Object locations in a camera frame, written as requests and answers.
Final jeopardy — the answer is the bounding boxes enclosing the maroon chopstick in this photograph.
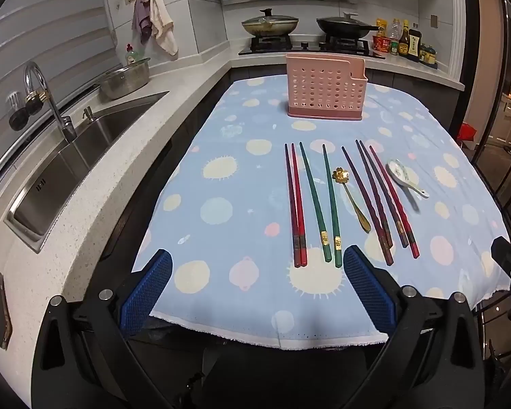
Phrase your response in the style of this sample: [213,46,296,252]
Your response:
[355,139,393,249]
[341,146,394,267]
[359,140,409,248]

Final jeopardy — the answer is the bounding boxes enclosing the red bag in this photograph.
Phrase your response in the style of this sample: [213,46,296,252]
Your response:
[457,121,478,142]

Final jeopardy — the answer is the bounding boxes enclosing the gold flower spoon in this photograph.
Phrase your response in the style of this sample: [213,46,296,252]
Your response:
[332,168,372,234]

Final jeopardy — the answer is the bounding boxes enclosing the dark rectangular board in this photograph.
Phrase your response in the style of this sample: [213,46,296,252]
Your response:
[0,271,13,350]

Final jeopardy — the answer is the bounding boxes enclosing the purple cloth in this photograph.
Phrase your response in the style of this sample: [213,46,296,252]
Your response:
[132,0,155,44]

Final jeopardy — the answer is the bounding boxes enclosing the large dark sauce bottle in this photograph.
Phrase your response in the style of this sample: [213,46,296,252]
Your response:
[407,30,422,63]

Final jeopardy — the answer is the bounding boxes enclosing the blue dotted tablecloth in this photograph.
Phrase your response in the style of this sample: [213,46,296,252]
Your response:
[134,74,511,352]

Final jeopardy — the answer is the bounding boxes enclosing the green dish soap bottle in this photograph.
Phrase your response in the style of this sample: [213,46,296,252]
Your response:
[125,44,144,66]

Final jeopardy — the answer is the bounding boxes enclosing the white ceramic spoon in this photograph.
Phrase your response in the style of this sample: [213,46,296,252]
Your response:
[386,158,430,199]

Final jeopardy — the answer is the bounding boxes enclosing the stainless steel sink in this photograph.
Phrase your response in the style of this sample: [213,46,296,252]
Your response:
[4,91,171,254]

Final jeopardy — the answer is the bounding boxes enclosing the black wok with lid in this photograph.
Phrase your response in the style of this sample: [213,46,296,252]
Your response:
[316,12,386,40]

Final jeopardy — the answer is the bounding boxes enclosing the wok with glass lid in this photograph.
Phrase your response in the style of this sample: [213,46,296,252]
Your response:
[241,9,300,38]

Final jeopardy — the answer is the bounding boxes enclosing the pink perforated utensil holder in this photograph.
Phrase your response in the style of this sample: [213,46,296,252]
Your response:
[285,52,368,119]

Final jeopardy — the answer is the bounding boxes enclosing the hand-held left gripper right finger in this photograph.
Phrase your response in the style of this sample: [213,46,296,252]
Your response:
[343,245,487,409]

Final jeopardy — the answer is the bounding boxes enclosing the black gas stove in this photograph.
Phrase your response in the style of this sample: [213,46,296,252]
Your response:
[237,35,374,57]

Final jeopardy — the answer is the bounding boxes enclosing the glass sliding door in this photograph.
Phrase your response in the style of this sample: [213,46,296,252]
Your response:
[466,0,511,239]

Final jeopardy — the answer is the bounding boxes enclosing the red chopstick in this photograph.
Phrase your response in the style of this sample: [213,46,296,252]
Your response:
[284,143,302,268]
[291,143,308,267]
[369,145,421,259]

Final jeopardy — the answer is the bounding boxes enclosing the small dark seasoning jars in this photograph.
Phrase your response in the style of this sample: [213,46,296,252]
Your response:
[419,43,439,70]

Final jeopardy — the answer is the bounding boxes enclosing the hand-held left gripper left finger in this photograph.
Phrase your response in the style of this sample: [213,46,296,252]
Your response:
[30,248,175,409]

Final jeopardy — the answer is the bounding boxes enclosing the cream towel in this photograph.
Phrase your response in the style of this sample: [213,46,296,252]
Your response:
[146,0,180,57]

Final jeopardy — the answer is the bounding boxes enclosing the slim dark sauce bottle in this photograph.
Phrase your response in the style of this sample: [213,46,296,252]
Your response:
[398,19,411,59]

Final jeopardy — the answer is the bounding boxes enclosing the clear plastic bottle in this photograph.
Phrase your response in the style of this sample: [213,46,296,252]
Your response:
[387,19,403,55]

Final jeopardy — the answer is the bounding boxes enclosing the chrome faucet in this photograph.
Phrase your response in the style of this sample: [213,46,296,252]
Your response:
[23,62,78,143]

